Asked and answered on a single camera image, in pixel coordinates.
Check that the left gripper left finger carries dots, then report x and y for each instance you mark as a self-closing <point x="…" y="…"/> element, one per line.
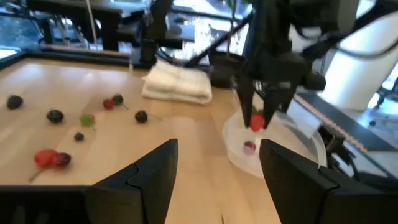
<point x="146" y="193"/>

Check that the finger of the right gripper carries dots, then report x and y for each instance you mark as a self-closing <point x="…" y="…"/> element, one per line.
<point x="275" y="102"/>
<point x="247" y="99"/>

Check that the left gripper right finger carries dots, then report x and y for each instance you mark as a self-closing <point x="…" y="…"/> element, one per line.
<point x="298" y="193"/>

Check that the red strawberry with green leaves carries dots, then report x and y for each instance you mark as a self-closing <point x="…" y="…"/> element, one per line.
<point x="87" y="120"/>
<point x="257" y="122"/>

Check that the dark red cherry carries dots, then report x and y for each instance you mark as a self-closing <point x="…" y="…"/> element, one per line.
<point x="249" y="146"/>
<point x="62" y="159"/>

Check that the clear plastic tupperware container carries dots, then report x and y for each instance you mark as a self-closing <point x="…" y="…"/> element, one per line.
<point x="236" y="155"/>

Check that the bumpy blackberry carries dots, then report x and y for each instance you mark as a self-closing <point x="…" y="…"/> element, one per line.
<point x="14" y="101"/>

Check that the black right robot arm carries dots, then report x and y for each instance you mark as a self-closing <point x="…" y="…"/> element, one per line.
<point x="270" y="25"/>

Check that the black plant pot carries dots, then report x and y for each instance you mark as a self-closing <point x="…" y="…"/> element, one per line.
<point x="224" y="70"/>

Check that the black diagonal desk leg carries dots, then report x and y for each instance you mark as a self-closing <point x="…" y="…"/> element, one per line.
<point x="217" y="40"/>

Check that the folded white checked towel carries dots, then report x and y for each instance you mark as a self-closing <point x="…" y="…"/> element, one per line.
<point x="177" y="84"/>

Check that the green leafy plant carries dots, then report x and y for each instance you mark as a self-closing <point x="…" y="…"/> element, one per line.
<point x="231" y="18"/>

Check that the white round pillar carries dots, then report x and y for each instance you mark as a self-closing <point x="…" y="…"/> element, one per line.
<point x="357" y="71"/>

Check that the small blueberry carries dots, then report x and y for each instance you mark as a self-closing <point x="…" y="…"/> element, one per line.
<point x="79" y="136"/>

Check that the black desk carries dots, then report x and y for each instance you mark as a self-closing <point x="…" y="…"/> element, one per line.
<point x="77" y="18"/>
<point x="174" y="35"/>

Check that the black table edge rail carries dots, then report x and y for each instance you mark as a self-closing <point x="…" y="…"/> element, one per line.
<point x="342" y="124"/>

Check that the black metal table frame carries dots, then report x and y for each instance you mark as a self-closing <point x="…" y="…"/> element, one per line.
<point x="77" y="56"/>

